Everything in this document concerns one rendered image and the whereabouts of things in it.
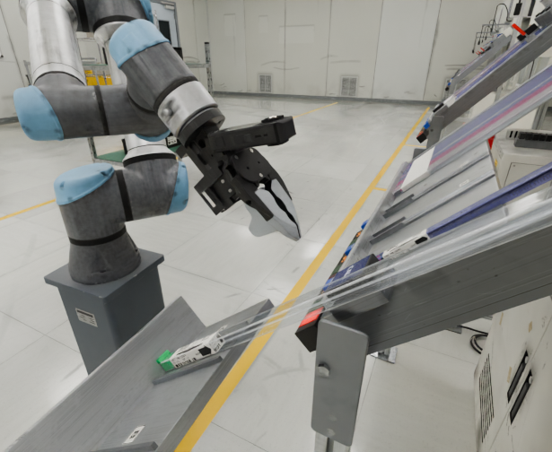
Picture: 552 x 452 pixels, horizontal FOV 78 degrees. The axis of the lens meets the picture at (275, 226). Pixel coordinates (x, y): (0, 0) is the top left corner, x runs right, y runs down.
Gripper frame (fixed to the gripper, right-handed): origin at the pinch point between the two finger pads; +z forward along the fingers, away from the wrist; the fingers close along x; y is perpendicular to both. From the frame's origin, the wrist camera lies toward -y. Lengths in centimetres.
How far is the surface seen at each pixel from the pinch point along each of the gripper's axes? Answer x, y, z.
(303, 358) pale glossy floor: -45, 64, 46
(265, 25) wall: -873, 273, -389
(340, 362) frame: 14.7, -4.3, 11.6
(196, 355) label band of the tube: 23.6, 0.0, 1.2
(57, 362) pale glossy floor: -4, 121, -8
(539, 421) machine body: -12, -6, 50
